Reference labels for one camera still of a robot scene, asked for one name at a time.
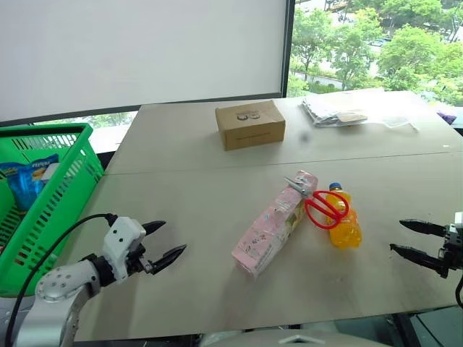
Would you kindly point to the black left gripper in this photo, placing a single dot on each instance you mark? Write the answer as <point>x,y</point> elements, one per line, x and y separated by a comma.
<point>139,258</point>

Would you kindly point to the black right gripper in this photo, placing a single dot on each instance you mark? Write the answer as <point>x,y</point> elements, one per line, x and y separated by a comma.
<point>451,253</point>

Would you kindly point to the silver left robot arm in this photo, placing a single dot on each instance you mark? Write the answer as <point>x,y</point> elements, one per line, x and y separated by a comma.
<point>54,292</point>

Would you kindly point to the green plastic shopping basket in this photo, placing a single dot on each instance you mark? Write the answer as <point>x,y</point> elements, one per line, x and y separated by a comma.
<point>43,202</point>

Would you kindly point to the orange juice bottle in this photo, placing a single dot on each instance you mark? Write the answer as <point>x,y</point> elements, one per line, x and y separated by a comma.
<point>341,218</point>

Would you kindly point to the pink carton box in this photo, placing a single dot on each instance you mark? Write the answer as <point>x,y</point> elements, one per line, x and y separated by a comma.
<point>275,226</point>

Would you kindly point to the purple object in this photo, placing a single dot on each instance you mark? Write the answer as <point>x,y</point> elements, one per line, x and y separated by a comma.
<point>448,116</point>

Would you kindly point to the blue snack bag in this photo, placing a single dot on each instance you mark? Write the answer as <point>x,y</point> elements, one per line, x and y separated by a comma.
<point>30,179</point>

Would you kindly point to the brown cardboard box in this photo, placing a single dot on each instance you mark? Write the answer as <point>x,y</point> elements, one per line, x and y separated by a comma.
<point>249,124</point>

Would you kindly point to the stack of clear plastic bags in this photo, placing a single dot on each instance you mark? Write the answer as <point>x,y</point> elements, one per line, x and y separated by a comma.
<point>334,112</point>

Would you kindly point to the white roller blind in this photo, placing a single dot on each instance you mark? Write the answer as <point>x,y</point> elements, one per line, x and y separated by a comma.
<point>141,54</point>

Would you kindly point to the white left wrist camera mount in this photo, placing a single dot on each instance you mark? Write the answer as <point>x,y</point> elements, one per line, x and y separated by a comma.
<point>121,238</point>

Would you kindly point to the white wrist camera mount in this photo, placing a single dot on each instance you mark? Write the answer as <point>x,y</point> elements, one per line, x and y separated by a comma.
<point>121,238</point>
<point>458,219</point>

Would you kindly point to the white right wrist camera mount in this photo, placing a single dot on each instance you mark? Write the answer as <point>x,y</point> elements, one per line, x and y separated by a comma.
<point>458,219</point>

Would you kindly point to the black window frame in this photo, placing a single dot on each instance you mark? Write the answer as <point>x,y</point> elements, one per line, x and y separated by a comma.
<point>289,48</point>

